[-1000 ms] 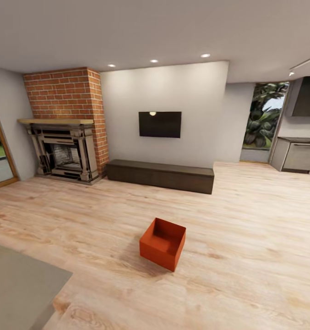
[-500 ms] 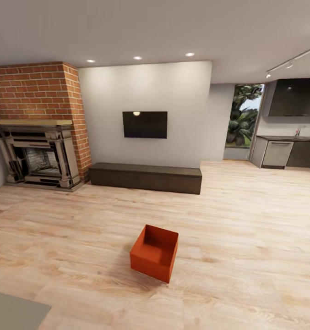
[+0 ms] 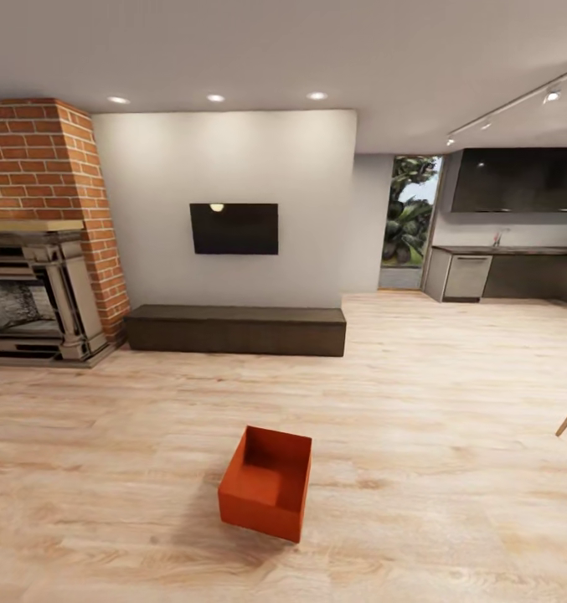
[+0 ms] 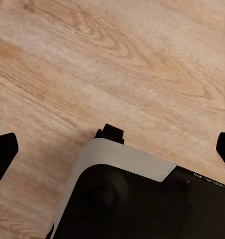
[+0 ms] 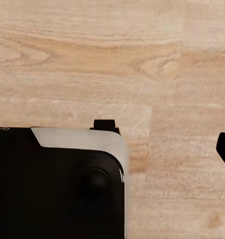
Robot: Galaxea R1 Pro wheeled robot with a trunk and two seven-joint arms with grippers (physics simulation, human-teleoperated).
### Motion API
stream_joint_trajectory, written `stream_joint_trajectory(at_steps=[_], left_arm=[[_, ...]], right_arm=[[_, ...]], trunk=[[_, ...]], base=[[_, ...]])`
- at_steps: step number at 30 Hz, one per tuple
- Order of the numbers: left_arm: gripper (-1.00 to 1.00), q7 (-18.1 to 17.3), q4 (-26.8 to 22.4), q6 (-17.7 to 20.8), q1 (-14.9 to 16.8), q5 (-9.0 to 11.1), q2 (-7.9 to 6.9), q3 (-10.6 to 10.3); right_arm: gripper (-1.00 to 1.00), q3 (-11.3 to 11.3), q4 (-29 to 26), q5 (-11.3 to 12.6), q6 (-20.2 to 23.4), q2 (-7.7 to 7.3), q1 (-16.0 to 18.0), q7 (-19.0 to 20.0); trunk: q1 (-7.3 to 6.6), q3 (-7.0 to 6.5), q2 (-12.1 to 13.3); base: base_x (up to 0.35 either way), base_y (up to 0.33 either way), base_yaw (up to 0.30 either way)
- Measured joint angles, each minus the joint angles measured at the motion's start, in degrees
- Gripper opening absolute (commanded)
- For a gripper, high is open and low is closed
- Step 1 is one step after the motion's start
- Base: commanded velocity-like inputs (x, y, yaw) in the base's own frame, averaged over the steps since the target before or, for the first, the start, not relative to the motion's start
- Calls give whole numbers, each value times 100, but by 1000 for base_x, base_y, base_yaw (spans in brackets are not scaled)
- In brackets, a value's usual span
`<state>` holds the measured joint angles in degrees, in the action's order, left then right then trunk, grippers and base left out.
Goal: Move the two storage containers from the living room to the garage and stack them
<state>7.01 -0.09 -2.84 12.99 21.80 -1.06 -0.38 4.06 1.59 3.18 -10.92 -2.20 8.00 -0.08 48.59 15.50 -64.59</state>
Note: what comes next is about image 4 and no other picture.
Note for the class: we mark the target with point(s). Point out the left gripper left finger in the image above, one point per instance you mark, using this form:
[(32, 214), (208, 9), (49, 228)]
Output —
[(8, 150)]

